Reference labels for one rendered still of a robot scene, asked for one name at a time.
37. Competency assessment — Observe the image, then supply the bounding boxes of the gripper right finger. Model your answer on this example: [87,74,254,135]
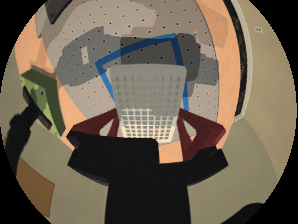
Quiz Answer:
[177,108,226,161]

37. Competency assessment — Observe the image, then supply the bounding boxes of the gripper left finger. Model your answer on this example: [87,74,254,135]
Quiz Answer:
[71,108,119,137]

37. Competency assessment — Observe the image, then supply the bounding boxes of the blue tape outline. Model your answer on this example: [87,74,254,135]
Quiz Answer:
[95,33,189,111]

